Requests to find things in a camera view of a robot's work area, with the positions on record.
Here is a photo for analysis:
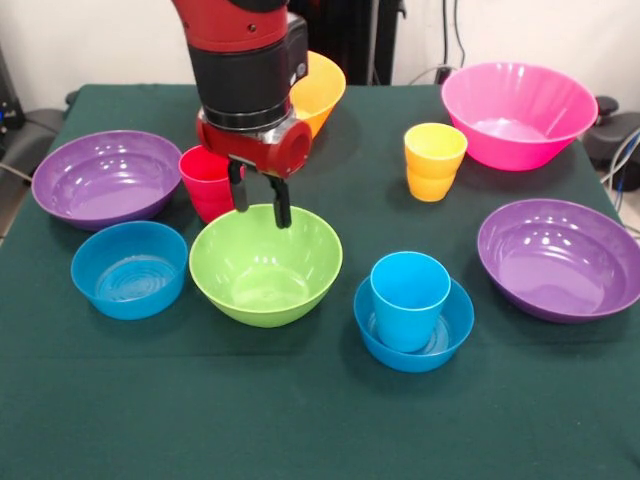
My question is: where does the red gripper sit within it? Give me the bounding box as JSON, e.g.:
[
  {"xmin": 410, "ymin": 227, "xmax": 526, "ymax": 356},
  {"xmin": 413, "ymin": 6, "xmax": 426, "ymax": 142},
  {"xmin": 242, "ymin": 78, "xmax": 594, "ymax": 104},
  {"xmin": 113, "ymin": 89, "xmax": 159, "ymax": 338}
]
[{"xmin": 196, "ymin": 107, "xmax": 314, "ymax": 230}]

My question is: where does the green bowl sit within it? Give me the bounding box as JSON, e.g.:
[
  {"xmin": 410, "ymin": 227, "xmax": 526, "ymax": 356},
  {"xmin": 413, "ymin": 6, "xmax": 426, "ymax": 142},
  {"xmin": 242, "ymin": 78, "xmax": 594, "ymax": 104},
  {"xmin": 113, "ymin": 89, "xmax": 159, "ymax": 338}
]
[{"xmin": 188, "ymin": 203, "xmax": 345, "ymax": 329}]

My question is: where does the orange bowl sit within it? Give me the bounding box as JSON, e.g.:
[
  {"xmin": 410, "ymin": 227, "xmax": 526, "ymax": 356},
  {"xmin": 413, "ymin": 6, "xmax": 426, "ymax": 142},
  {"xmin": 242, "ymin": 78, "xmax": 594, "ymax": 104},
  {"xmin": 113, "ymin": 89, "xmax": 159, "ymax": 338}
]
[{"xmin": 289, "ymin": 49, "xmax": 347, "ymax": 141}]

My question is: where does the blue bowl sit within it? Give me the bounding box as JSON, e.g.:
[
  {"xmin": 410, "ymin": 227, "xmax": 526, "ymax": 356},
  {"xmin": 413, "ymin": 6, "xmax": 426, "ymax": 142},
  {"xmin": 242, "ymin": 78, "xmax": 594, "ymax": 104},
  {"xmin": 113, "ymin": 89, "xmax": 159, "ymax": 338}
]
[
  {"xmin": 70, "ymin": 220, "xmax": 189, "ymax": 321},
  {"xmin": 353, "ymin": 274, "xmax": 476, "ymax": 374}
]

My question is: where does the orange cup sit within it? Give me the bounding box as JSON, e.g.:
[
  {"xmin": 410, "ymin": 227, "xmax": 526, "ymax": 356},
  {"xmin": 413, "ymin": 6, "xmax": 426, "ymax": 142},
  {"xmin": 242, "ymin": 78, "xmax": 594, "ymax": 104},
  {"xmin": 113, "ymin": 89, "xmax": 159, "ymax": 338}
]
[{"xmin": 403, "ymin": 122, "xmax": 469, "ymax": 204}]

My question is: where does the blue cup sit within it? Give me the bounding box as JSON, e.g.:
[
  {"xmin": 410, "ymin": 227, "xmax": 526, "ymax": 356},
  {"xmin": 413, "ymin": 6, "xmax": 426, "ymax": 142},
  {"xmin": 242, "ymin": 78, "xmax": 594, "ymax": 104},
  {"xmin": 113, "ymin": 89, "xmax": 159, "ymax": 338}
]
[{"xmin": 369, "ymin": 251, "xmax": 453, "ymax": 354}]

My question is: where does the pink bowl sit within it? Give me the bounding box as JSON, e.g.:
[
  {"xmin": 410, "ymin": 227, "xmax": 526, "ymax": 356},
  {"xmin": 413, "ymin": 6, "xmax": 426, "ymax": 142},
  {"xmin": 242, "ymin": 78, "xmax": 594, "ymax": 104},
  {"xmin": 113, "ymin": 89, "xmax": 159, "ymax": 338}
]
[{"xmin": 441, "ymin": 61, "xmax": 599, "ymax": 173}]

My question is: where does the black computer tower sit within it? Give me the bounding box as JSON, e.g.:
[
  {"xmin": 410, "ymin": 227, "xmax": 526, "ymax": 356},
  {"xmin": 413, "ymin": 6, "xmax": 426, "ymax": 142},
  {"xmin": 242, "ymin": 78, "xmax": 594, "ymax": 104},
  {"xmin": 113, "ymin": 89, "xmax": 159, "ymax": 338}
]
[{"xmin": 0, "ymin": 44, "xmax": 26, "ymax": 146}]

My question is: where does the red cup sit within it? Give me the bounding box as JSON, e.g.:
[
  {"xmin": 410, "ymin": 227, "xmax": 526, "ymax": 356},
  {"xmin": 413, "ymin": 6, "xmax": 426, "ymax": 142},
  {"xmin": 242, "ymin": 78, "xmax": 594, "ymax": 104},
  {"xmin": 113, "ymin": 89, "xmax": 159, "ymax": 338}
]
[{"xmin": 178, "ymin": 144, "xmax": 237, "ymax": 225}]

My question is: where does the purple bowl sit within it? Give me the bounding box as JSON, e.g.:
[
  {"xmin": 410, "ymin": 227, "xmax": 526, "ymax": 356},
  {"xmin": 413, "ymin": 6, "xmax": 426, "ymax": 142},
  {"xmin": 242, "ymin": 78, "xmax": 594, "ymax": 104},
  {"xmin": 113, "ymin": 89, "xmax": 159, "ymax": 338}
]
[
  {"xmin": 477, "ymin": 198, "xmax": 640, "ymax": 325},
  {"xmin": 30, "ymin": 129, "xmax": 183, "ymax": 232}
]

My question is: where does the dark green tablecloth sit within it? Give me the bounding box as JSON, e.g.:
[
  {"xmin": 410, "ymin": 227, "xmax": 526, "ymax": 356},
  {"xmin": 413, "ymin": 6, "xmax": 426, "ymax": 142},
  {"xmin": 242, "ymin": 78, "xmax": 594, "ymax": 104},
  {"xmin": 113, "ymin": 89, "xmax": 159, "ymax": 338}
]
[{"xmin": 0, "ymin": 83, "xmax": 640, "ymax": 480}]

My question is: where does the black knobbed device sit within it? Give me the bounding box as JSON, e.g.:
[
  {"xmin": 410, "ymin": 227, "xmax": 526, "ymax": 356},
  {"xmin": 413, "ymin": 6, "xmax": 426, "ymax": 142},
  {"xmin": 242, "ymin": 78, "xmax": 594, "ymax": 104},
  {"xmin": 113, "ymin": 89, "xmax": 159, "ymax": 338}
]
[{"xmin": 584, "ymin": 95, "xmax": 640, "ymax": 169}]

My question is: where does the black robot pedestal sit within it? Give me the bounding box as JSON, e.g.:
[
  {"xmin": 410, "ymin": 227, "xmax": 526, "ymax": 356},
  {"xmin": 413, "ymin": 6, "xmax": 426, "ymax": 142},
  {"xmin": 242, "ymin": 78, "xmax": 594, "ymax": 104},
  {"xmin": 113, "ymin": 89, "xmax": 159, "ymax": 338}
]
[{"xmin": 287, "ymin": 0, "xmax": 406, "ymax": 86}]

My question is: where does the black wall cable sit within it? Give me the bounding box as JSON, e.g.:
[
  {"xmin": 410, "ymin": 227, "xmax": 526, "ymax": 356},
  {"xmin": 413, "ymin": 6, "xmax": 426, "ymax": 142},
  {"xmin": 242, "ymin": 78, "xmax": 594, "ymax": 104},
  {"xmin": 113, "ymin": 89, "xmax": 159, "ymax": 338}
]
[{"xmin": 452, "ymin": 0, "xmax": 470, "ymax": 69}]

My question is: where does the grey cable bundle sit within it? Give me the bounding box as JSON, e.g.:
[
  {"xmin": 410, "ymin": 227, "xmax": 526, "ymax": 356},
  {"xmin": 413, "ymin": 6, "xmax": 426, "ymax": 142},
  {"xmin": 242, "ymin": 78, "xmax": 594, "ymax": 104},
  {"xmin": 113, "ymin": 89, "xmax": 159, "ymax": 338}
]
[{"xmin": 599, "ymin": 127, "xmax": 640, "ymax": 236}]

